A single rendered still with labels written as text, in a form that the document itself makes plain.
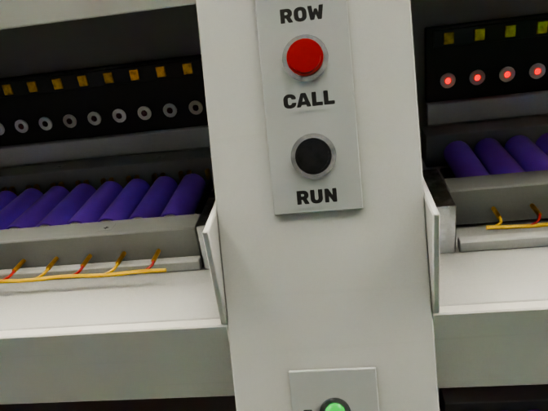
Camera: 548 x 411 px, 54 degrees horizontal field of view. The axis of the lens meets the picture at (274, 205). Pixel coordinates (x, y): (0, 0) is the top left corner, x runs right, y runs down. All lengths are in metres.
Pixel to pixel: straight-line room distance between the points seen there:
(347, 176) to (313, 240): 0.03
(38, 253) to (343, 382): 0.19
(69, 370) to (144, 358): 0.04
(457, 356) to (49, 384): 0.21
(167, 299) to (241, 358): 0.05
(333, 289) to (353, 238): 0.03
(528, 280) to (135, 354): 0.19
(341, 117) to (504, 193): 0.12
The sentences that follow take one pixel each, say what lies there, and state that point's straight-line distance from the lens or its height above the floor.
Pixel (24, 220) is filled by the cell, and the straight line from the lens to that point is 0.38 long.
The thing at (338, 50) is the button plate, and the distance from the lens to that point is 0.24.
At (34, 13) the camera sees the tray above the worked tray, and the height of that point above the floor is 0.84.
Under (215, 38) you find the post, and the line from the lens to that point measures 0.25.
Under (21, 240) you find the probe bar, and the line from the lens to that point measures 0.34.
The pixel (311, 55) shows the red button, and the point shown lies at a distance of 0.24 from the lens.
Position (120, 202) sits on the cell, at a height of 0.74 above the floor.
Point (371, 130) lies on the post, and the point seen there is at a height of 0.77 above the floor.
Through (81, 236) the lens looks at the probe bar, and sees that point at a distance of 0.32.
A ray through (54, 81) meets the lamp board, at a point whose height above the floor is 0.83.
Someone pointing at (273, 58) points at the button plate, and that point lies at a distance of 0.25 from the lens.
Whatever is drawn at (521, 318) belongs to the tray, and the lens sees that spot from 0.27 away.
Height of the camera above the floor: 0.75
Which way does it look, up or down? 4 degrees down
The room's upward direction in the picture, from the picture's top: 5 degrees counter-clockwise
